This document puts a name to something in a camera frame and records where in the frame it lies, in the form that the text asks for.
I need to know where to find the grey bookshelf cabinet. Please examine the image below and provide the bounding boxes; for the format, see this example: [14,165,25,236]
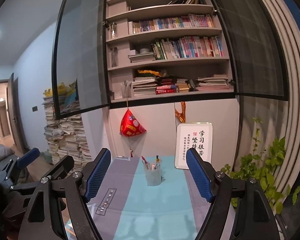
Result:
[106,0,239,161]

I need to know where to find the right glass cabinet door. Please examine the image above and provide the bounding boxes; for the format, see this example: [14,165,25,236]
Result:
[211,0,289,101]

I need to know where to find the red books stack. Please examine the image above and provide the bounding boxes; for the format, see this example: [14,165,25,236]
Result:
[155,79,177,95]

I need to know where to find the left glass cabinet door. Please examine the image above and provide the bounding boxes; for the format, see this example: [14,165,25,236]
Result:
[51,0,110,119]

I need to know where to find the tall stack of papers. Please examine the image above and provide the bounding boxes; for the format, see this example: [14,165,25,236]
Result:
[43,96,92,170]

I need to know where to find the clear cup on shelf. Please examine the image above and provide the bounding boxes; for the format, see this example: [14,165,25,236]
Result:
[120,80,132,99]

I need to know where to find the glass cabinet door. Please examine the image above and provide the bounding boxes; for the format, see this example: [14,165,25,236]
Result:
[211,0,289,101]
[51,0,110,119]

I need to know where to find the orange and red pens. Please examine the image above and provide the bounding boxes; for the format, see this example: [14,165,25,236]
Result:
[141,156,151,170]

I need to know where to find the row of upright books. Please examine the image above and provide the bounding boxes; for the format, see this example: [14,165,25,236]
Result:
[151,36,224,60]

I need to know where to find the red pyramid hanging ornament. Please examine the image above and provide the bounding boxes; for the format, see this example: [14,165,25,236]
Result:
[120,109,146,137]

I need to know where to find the translucent pen holder cup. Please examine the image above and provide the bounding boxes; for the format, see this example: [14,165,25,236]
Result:
[143,163,162,186]

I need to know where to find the framed calligraphy sign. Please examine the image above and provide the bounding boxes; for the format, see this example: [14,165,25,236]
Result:
[174,122,213,170]

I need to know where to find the stack of magazines on shelf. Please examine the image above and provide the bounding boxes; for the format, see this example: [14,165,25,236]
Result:
[132,77,157,97]

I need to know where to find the green potted plant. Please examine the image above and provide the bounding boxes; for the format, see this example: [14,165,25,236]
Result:
[221,117,300,214]

